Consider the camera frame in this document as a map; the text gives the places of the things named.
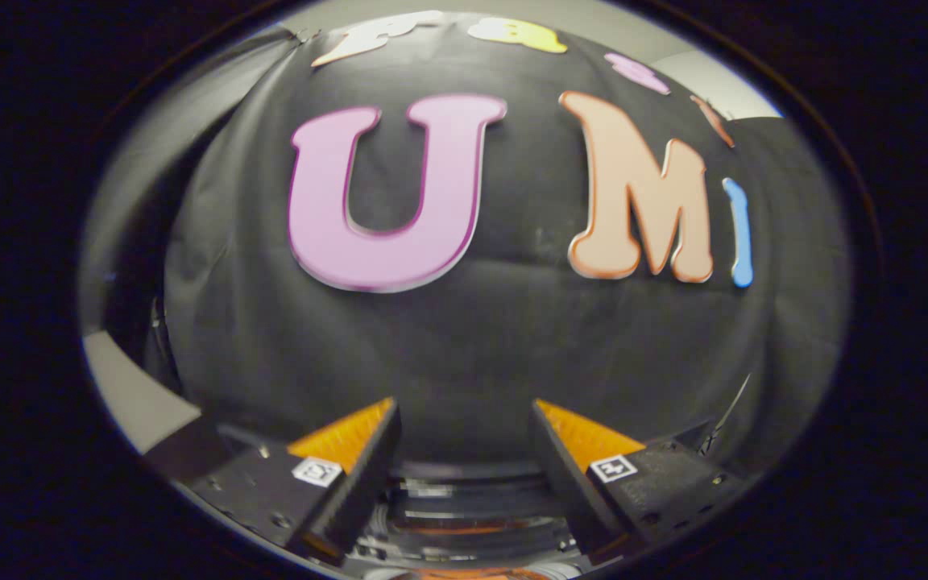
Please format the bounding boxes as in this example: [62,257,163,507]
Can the orange garment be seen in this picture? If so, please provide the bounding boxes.
[408,565,552,580]

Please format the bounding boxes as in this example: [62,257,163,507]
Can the black backdrop cloth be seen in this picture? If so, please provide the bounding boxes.
[77,11,853,476]

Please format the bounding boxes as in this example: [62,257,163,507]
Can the dark grey washing machine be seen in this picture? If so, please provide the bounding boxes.
[347,458,598,580]

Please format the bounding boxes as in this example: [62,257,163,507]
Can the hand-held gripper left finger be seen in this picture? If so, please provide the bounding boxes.
[190,396,403,565]

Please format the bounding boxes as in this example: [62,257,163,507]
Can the black cables beside backdrop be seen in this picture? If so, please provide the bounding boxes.
[698,372,753,458]

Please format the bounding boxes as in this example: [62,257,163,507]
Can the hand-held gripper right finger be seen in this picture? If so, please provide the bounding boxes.
[529,397,748,566]

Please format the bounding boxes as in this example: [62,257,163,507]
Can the grey cabinet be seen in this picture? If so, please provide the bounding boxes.
[81,329,233,484]

